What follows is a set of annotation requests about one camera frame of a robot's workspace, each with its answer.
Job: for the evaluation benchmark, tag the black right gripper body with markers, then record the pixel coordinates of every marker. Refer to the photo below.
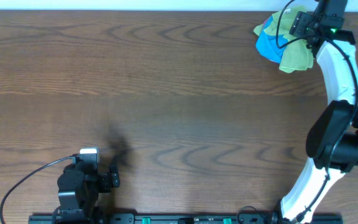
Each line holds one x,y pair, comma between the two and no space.
301,24

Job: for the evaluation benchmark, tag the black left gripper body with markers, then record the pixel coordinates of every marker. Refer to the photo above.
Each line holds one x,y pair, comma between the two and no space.
105,182

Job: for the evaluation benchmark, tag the green microfiber cloth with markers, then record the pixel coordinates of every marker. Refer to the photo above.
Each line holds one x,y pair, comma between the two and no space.
296,56

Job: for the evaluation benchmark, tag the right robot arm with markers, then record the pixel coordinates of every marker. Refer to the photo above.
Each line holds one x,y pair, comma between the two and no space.
332,142

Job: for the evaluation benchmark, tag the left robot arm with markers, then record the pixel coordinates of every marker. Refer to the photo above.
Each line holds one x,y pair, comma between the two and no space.
79,187

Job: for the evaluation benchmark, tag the blue microfiber cloth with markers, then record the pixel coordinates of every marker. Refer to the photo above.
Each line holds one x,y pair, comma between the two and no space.
266,44

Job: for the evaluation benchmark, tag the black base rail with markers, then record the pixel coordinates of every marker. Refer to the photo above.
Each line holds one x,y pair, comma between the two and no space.
129,218

